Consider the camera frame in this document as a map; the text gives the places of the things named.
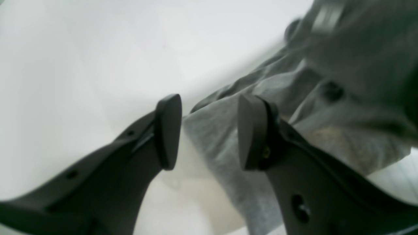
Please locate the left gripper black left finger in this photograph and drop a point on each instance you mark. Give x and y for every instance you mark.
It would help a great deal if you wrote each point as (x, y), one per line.
(102, 193)

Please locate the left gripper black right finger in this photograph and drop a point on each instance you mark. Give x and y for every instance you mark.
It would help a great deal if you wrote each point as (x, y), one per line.
(316, 193)

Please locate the grey t-shirt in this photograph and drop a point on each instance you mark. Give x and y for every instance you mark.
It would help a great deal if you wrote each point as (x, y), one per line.
(345, 79)

